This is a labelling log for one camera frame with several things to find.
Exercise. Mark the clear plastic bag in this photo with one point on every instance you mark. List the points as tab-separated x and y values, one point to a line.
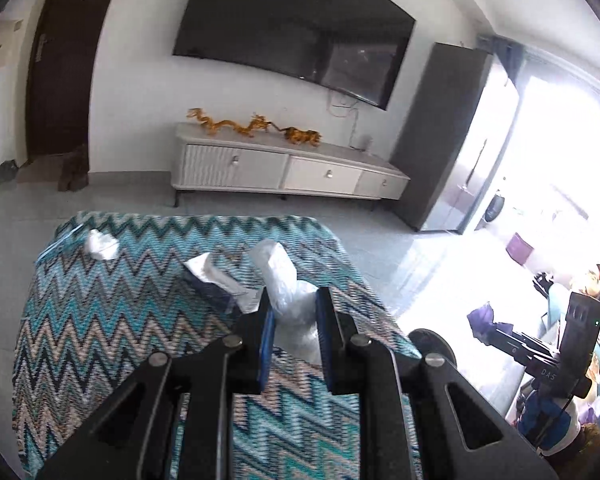
285	280

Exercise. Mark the white appliance with round door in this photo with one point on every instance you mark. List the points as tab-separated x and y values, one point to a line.
493	207

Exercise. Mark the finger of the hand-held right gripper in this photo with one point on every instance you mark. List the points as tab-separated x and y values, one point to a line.
527	338
515	350

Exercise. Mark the tall grey cabinet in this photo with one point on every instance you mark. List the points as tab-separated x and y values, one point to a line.
440	140

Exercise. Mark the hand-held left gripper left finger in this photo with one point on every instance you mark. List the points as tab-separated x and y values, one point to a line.
267	332

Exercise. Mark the white crumpled tissue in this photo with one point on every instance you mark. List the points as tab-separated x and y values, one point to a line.
101	246

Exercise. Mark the dark cardboard box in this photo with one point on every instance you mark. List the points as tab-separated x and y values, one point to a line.
215	280

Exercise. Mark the dark curtain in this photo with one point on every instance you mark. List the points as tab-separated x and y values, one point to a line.
505	50

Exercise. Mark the dark brown door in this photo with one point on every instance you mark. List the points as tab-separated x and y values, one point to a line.
65	60

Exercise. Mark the zigzag knitted blanket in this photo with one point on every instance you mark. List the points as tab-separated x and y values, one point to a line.
130	320

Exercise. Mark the black wall television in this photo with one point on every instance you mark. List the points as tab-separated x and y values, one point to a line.
290	15

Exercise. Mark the dark brown shoes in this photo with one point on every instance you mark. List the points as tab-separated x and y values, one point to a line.
75	170

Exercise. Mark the purple plastic bag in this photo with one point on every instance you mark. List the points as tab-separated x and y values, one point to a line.
481	321

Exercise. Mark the dark slippers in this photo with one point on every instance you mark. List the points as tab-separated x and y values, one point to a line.
6	172

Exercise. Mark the gold dragon ornament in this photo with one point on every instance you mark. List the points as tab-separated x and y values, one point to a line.
230	125

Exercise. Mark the blue plastic strip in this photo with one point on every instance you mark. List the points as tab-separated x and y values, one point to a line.
60	242

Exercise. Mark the blue white bag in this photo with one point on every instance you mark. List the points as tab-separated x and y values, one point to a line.
545	420

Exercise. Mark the purple box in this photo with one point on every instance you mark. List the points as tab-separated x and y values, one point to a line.
520	249

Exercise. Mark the white television cabinet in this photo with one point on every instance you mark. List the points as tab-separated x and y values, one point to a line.
260	167

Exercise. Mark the gold tiger ornament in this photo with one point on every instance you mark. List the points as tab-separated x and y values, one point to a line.
302	136

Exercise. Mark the white wardrobe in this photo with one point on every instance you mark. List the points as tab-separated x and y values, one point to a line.
0	110

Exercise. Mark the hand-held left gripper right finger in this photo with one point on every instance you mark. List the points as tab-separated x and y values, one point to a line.
324	340

